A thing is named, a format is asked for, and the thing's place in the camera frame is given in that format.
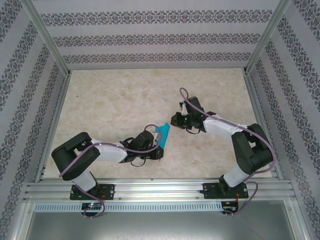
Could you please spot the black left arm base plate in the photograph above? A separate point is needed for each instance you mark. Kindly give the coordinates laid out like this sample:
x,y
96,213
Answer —
x,y
110,191

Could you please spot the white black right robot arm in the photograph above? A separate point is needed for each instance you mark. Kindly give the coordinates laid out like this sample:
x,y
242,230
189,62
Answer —
x,y
217,126

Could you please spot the left controller circuit board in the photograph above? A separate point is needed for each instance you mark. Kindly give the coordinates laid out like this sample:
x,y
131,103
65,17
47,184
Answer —
x,y
91,206

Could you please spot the aluminium frame post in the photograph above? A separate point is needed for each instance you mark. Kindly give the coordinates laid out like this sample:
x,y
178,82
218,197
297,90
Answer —
x,y
49,37
266,37

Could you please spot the right controller circuit board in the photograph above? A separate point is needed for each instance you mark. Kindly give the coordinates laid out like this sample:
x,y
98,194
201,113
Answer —
x,y
228,207

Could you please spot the aluminium table side rail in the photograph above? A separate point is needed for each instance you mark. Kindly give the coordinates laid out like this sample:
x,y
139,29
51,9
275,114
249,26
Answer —
x,y
54,125
261,112

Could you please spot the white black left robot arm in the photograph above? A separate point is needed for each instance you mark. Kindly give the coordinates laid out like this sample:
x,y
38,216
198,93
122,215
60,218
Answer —
x,y
110,153

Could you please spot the controller circuit board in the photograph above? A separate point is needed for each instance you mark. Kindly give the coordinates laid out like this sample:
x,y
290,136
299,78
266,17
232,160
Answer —
x,y
228,207
91,206

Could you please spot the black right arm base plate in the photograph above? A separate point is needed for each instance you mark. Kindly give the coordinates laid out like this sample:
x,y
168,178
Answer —
x,y
210,191

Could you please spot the aluminium mounting rail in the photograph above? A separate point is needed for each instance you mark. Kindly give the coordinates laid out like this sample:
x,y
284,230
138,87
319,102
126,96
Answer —
x,y
160,190

